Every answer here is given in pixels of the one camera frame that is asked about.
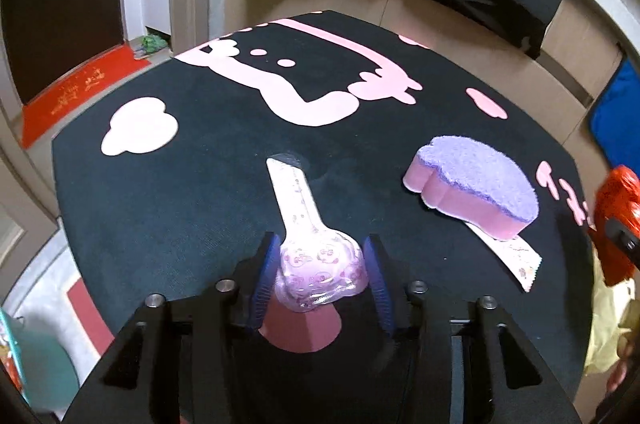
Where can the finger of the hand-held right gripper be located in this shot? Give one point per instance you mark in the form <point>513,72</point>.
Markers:
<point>622,236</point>

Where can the person's right hand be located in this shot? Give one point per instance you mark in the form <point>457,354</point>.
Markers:
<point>620,366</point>

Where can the pink printed wrapper strip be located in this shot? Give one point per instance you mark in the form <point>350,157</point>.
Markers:
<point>515,259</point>

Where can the clear pink plastic package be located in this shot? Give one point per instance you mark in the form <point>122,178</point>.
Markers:
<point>320,274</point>

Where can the purple pink sponge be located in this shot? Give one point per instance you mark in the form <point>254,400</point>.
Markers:
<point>475,179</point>

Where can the red doormat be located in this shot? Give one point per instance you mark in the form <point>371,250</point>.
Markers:
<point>75,92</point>

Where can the black pink patterned mat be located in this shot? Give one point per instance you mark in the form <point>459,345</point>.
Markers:
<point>200,204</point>

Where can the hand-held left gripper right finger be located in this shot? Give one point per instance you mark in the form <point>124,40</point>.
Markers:
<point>378,289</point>

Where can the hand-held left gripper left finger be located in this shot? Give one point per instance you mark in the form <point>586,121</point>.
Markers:
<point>265,284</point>

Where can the teal object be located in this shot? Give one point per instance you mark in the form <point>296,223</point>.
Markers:
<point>40,364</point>

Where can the red plastic bag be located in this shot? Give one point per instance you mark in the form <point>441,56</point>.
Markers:
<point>617,194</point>

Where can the yellow plastic bag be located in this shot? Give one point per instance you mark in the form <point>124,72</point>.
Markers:
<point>607,319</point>

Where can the blue cloth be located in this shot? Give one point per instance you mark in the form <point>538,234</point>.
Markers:
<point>617,114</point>

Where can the green object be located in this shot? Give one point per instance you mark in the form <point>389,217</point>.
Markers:
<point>152,43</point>

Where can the red white floor mat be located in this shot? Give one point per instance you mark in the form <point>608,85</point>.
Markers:
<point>85,304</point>

